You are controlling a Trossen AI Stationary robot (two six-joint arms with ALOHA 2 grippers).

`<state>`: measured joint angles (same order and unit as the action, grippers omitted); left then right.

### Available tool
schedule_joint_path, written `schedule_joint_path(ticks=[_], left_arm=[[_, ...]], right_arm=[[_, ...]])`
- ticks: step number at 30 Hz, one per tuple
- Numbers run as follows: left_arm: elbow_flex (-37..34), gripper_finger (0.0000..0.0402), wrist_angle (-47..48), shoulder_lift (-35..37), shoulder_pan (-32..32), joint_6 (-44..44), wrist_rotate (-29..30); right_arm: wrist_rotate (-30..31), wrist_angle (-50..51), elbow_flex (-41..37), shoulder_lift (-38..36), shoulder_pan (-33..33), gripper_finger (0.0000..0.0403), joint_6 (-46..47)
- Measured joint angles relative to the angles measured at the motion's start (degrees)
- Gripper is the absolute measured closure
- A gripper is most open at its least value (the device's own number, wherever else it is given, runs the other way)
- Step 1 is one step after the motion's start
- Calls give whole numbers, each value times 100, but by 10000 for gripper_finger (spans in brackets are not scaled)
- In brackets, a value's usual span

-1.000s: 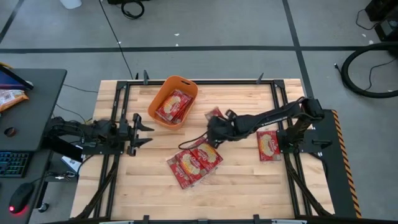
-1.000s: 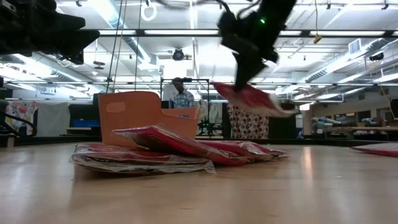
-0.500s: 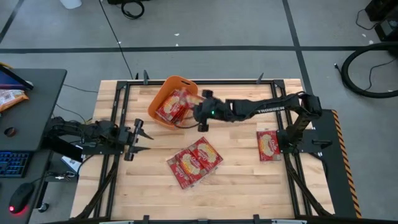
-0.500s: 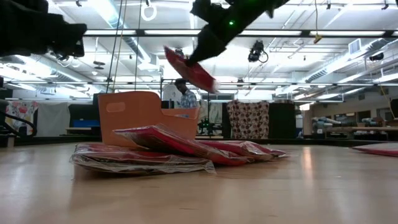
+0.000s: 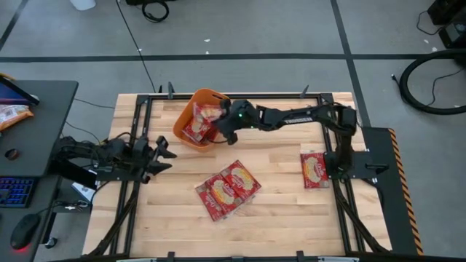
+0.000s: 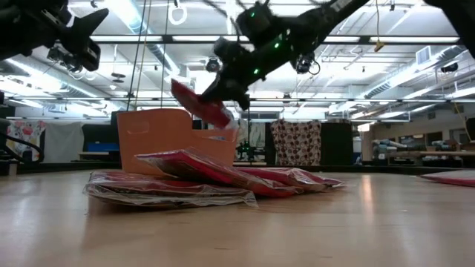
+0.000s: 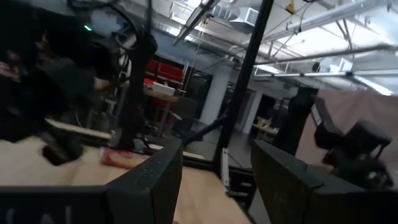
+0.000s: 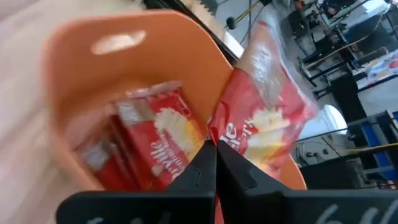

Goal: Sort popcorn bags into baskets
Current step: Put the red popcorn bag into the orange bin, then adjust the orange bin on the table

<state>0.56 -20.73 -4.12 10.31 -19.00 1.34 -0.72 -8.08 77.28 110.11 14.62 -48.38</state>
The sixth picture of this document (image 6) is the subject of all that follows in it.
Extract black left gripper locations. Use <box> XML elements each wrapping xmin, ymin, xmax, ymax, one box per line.
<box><xmin>20</xmin><ymin>0</ymin><xmax>110</xmax><ymax>73</ymax></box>

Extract dotted patterned cloth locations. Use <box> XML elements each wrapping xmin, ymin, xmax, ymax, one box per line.
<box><xmin>269</xmin><ymin>119</ymin><xmax>322</xmax><ymax>167</ymax></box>

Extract yellow hanging cable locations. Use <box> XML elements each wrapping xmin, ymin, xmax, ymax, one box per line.
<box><xmin>373</xmin><ymin>0</ymin><xmax>386</xmax><ymax>53</ymax></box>

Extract white cable loop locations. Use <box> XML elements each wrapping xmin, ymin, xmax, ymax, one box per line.
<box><xmin>168</xmin><ymin>2</ymin><xmax>189</xmax><ymax>27</ymax></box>

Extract red popcorn bag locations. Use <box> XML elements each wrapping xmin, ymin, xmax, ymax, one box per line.
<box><xmin>83</xmin><ymin>170</ymin><xmax>259</xmax><ymax>208</ymax></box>
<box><xmin>420</xmin><ymin>169</ymin><xmax>475</xmax><ymax>188</ymax></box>
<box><xmin>237</xmin><ymin>166</ymin><xmax>344</xmax><ymax>193</ymax></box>
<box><xmin>170</xmin><ymin>78</ymin><xmax>239</xmax><ymax>130</ymax></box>
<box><xmin>135</xmin><ymin>148</ymin><xmax>305</xmax><ymax>198</ymax></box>

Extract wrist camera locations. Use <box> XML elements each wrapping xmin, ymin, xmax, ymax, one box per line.
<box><xmin>47</xmin><ymin>44</ymin><xmax>85</xmax><ymax>74</ymax></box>
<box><xmin>291</xmin><ymin>51</ymin><xmax>321</xmax><ymax>76</ymax></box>

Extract silver air duct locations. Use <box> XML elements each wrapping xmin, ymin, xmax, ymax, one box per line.
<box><xmin>107</xmin><ymin>0</ymin><xmax>183</xmax><ymax>79</ymax></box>

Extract orange plastic basket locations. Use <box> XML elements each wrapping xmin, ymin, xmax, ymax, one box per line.
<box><xmin>117</xmin><ymin>108</ymin><xmax>238</xmax><ymax>177</ymax></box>

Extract floral patterned cloth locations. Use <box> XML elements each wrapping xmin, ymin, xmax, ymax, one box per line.
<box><xmin>5</xmin><ymin>120</ymin><xmax>48</xmax><ymax>162</ymax></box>

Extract thin hanging cables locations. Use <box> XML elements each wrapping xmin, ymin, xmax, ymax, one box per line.
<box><xmin>125</xmin><ymin>0</ymin><xmax>150</xmax><ymax>112</ymax></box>

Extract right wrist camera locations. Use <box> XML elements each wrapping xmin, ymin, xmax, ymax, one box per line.
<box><xmin>291</xmin><ymin>51</ymin><xmax>321</xmax><ymax>76</ymax></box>

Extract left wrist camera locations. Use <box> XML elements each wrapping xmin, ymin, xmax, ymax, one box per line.
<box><xmin>47</xmin><ymin>44</ymin><xmax>85</xmax><ymax>74</ymax></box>

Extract rolled fabric bundles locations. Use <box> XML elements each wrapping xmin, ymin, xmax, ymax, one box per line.
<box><xmin>372</xmin><ymin>139</ymin><xmax>409</xmax><ymax>151</ymax></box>

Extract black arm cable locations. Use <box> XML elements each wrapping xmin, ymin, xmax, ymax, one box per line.
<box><xmin>0</xmin><ymin>131</ymin><xmax>46</xmax><ymax>165</ymax></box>

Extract small black tripod device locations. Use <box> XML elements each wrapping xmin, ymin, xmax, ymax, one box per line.
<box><xmin>237</xmin><ymin>139</ymin><xmax>258</xmax><ymax>162</ymax></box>

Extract black cabinet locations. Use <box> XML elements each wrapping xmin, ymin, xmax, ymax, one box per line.
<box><xmin>321</xmin><ymin>122</ymin><xmax>354</xmax><ymax>166</ymax></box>

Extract wooden workbench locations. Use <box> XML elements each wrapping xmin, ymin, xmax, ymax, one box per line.
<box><xmin>370</xmin><ymin>139</ymin><xmax>475</xmax><ymax>168</ymax></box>

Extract black overhead camera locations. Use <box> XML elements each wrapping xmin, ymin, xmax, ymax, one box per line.
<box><xmin>206</xmin><ymin>57</ymin><xmax>223</xmax><ymax>73</ymax></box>

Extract grey plain cloth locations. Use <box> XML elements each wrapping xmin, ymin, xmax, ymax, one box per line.
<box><xmin>43</xmin><ymin>122</ymin><xmax>85</xmax><ymax>164</ymax></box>

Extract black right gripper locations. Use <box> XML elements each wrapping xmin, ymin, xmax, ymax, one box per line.
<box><xmin>200</xmin><ymin>35</ymin><xmax>272</xmax><ymax>111</ymax></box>

